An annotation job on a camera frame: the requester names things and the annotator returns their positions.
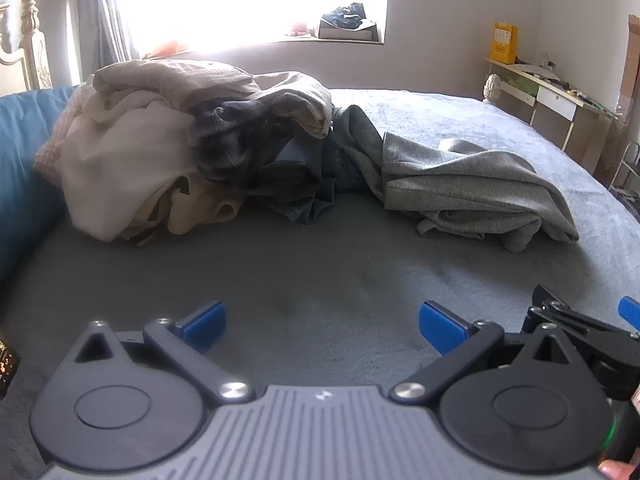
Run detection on white carved headboard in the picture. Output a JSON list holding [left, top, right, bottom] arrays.
[[0, 0, 53, 96]]

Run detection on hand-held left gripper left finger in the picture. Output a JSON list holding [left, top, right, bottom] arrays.
[[74, 301, 253, 405]]

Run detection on gold black packet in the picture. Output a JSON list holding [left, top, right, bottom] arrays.
[[0, 337, 21, 399]]

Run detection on grey curtain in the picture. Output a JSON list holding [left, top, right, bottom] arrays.
[[70, 0, 146, 86]]

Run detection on grey sweatshirt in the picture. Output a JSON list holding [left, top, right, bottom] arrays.
[[332, 105, 581, 253]]

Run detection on grey bed blanket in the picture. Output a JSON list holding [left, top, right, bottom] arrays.
[[0, 87, 640, 480]]

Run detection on pink checked cloth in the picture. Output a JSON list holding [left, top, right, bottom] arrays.
[[34, 87, 96, 184]]

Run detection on cream garment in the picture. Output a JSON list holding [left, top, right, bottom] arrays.
[[60, 97, 247, 247]]

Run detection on metal shoe rack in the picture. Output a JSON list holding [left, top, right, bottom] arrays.
[[607, 141, 640, 207]]

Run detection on navy garment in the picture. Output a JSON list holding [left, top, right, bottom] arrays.
[[260, 135, 343, 196]]

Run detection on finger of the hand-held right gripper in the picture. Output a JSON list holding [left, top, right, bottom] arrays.
[[619, 296, 640, 332], [522, 284, 640, 361]]

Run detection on yellow box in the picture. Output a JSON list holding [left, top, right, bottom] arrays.
[[489, 21, 519, 65]]

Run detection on white carved bedpost finial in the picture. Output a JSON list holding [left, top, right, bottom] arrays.
[[482, 74, 504, 105]]

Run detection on cardboard shoe box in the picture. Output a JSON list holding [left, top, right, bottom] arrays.
[[317, 18, 381, 42]]

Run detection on blue puffer jacket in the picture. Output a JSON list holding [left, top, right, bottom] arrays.
[[0, 86, 81, 281]]

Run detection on orange bag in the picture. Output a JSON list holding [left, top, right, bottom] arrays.
[[144, 40, 182, 59]]

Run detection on pale wooden desk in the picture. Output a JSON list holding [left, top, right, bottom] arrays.
[[484, 55, 617, 177]]

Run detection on tall cardboard box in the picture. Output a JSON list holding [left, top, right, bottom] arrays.
[[620, 14, 640, 117]]

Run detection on dark plaid shirt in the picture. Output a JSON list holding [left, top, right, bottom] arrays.
[[189, 100, 301, 182]]

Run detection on bright window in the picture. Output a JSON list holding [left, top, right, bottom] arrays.
[[100, 0, 391, 57]]

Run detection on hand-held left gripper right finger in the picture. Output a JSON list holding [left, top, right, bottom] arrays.
[[389, 302, 590, 405]]

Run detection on person's right hand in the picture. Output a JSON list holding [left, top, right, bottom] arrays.
[[600, 460, 640, 480]]

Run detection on scattered papers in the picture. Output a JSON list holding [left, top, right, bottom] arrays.
[[515, 62, 562, 82]]

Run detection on dark sneakers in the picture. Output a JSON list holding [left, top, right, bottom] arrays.
[[322, 3, 369, 30]]

